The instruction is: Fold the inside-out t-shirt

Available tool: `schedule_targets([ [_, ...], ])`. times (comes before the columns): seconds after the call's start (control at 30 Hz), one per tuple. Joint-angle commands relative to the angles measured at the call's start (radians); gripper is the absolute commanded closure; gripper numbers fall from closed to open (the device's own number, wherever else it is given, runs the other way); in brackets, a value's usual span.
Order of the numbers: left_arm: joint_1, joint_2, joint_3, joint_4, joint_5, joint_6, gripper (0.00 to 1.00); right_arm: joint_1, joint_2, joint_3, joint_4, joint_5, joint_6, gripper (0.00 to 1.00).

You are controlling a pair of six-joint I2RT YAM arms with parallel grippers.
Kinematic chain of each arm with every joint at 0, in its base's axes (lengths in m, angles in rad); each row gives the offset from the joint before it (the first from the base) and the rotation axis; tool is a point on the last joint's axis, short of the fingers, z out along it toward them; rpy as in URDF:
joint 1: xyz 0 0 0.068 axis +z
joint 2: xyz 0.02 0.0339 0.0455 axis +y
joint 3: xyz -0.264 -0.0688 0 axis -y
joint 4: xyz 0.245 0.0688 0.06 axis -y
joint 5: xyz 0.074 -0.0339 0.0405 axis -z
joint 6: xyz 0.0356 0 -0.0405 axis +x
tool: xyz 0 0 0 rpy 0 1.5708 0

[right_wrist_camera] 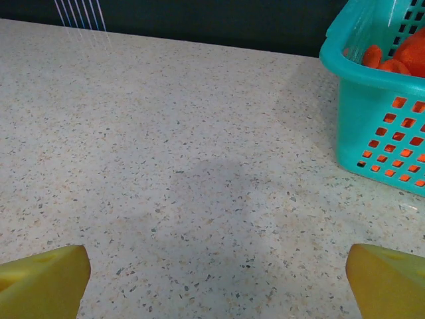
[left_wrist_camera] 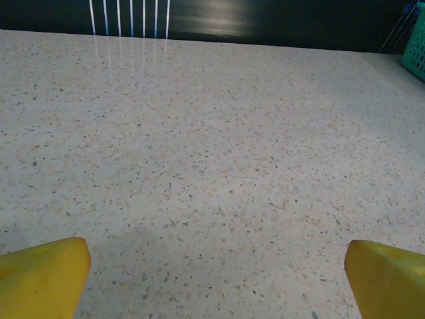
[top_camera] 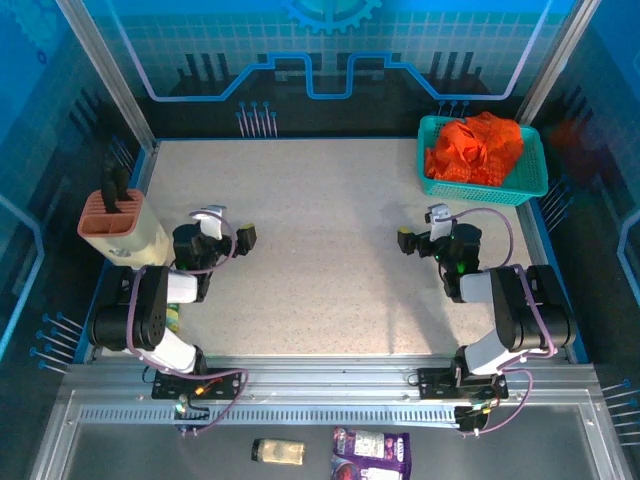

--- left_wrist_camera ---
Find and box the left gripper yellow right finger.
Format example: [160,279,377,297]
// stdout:
[344,239,425,319]

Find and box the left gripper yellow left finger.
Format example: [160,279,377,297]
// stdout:
[0,237,92,319]

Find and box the teal plastic mesh basket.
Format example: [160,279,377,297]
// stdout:
[399,23,425,83]

